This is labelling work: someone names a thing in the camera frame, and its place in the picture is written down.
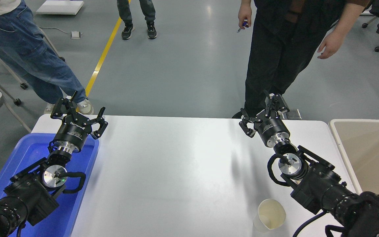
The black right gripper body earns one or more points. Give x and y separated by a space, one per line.
271 129

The blue pen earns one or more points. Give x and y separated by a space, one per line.
242 27

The large pale bin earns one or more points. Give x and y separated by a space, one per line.
370 154

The white flat floor board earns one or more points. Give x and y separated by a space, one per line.
59 7

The white paper cup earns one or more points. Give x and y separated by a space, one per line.
271 214

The person's left forearm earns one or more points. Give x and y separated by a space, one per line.
349 19

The person's left hand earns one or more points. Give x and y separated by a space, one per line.
331 42

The small white floor box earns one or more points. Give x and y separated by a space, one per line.
75 34

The person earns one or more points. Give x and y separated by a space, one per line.
275 49
127 13
28 49

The grey rolling frame with castors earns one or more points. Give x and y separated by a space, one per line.
24 86

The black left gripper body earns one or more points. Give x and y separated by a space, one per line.
72 131

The metal floor plate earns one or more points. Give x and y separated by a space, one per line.
295 114

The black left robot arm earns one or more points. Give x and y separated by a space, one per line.
28 194

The person's right hand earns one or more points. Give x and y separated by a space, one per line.
244 14

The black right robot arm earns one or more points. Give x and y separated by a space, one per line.
324 187

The blue plastic tray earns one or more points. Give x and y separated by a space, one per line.
84 164

